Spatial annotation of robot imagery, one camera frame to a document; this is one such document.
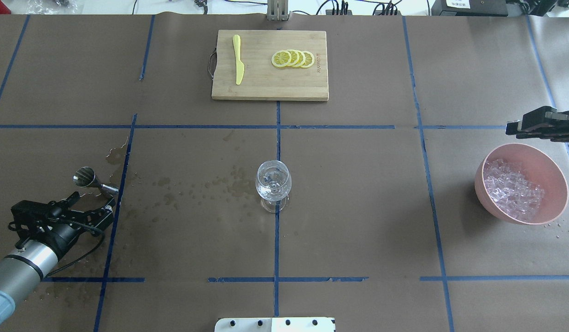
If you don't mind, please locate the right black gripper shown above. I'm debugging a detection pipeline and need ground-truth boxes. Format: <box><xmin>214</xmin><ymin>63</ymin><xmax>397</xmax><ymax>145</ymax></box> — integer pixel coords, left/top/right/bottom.
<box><xmin>505</xmin><ymin>106</ymin><xmax>569</xmax><ymax>143</ymax></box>

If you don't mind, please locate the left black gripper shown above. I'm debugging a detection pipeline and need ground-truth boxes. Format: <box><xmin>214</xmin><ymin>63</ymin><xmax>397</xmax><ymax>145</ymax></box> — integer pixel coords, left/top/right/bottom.
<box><xmin>17</xmin><ymin>191</ymin><xmax>116</xmax><ymax>259</ymax></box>

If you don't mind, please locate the steel jigger measuring cup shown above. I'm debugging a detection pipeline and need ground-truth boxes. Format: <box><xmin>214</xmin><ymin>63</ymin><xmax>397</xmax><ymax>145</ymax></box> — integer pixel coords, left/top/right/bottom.
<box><xmin>72</xmin><ymin>166</ymin><xmax>119</xmax><ymax>196</ymax></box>

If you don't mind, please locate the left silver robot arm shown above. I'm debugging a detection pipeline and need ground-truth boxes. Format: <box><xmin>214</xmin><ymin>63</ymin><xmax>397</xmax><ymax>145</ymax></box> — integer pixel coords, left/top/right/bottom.
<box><xmin>0</xmin><ymin>192</ymin><xmax>116</xmax><ymax>325</ymax></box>

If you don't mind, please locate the pile of clear ice cubes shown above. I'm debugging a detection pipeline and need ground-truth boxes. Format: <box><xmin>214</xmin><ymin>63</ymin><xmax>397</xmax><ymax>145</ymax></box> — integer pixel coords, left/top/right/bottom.
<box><xmin>482</xmin><ymin>159</ymin><xmax>545</xmax><ymax>222</ymax></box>

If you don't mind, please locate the clear wine glass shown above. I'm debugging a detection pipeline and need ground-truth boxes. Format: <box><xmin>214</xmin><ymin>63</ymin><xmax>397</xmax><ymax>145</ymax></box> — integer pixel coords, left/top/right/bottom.
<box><xmin>255</xmin><ymin>160</ymin><xmax>292</xmax><ymax>213</ymax></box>

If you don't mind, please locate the pink bowl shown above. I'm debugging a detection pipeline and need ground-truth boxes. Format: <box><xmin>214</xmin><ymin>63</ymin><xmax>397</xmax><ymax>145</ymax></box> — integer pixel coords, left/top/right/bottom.
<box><xmin>474</xmin><ymin>143</ymin><xmax>569</xmax><ymax>225</ymax></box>

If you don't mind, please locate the bamboo cutting board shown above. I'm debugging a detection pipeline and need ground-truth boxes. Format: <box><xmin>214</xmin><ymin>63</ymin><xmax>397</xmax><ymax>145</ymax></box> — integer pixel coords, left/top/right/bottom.
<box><xmin>212</xmin><ymin>30</ymin><xmax>330</xmax><ymax>102</ymax></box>

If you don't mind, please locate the yellow plastic knife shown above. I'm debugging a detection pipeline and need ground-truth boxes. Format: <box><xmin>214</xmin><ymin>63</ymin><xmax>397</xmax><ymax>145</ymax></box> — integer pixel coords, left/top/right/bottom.
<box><xmin>232</xmin><ymin>34</ymin><xmax>246</xmax><ymax>85</ymax></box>

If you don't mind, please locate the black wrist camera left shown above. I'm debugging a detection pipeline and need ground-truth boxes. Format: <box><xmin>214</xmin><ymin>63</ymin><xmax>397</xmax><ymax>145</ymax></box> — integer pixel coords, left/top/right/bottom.
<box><xmin>11</xmin><ymin>200</ymin><xmax>62</xmax><ymax>227</ymax></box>

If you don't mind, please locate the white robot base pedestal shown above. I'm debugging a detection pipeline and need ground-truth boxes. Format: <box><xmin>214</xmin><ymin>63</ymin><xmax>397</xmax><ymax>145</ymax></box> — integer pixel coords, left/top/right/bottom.
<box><xmin>214</xmin><ymin>317</ymin><xmax>336</xmax><ymax>332</ymax></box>

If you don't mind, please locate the aluminium frame post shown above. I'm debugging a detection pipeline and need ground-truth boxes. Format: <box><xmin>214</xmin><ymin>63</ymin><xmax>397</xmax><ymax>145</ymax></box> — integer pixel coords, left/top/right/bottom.
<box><xmin>267</xmin><ymin>0</ymin><xmax>290</xmax><ymax>21</ymax></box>

